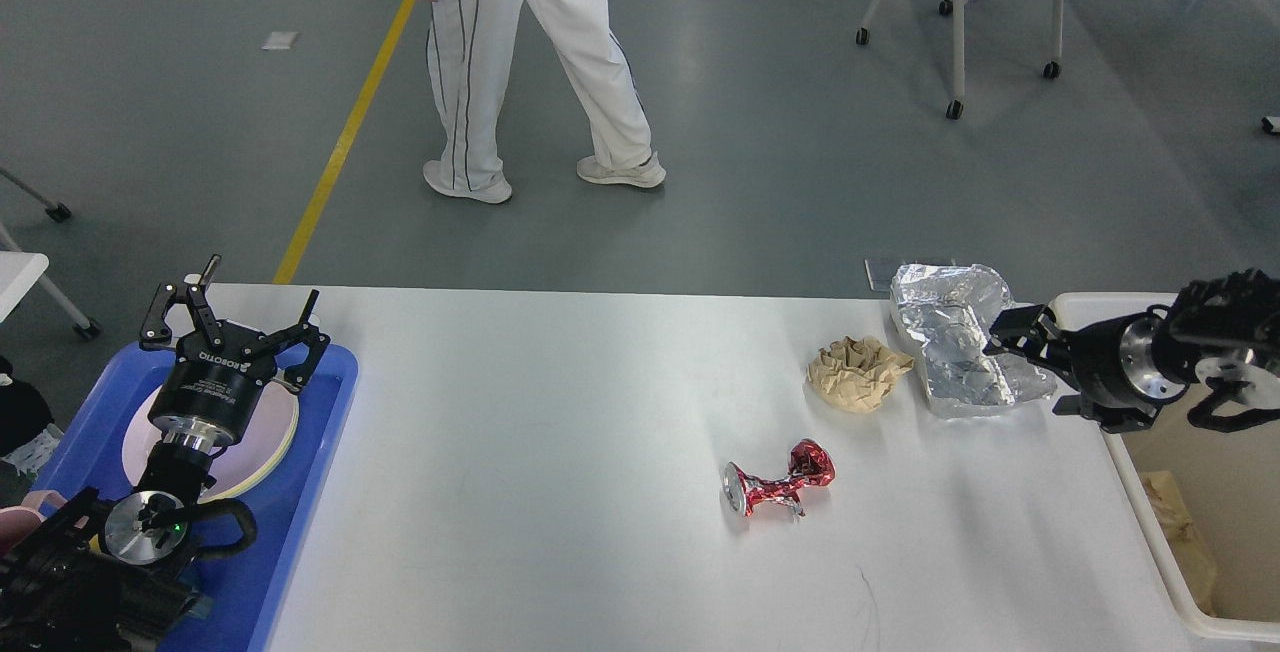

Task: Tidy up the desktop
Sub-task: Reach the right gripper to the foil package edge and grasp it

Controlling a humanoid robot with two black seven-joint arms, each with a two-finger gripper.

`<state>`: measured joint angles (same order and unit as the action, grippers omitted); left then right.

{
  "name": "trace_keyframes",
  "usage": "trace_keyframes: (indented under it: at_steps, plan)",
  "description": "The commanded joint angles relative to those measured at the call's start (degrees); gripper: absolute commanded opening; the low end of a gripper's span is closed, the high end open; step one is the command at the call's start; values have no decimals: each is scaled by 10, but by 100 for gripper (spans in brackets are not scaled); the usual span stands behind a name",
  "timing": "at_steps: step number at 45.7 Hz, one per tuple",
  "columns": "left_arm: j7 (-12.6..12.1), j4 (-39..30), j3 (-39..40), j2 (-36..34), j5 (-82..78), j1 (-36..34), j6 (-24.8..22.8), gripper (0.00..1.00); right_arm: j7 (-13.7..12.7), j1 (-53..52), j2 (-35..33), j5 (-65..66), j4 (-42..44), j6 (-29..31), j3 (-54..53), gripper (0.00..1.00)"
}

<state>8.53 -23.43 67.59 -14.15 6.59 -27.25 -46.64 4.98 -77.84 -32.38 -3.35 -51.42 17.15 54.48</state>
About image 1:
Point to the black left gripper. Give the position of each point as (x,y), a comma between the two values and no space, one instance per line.
(210,392)

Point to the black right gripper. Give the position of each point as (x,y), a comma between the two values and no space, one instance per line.
(1111,364)

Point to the foil sheet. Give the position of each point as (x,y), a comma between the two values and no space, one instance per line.
(944,314)

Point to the brown paper back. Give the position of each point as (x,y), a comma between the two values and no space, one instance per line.
(856,375)

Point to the brown paper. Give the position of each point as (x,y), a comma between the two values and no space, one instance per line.
(856,375)
(1195,560)

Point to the pink ribbed mug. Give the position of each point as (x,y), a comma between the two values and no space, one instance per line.
(19,521)

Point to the brown paper front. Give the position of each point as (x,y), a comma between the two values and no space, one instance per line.
(1195,560)

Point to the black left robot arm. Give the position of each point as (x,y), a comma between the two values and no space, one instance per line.
(107,575)

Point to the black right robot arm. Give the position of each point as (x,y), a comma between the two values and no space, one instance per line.
(1222,333)

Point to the yellow plate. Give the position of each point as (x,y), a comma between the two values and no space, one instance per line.
(243,466)

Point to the white plastic bin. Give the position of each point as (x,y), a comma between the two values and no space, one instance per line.
(1112,566)

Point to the white side table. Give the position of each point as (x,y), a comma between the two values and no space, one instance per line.
(22,271)

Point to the blue plastic tray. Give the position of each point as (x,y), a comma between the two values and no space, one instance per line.
(246,591)

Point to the crushed red can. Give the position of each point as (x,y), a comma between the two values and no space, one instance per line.
(809,466)

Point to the person in white tracksuit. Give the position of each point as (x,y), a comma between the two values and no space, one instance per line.
(469,52)

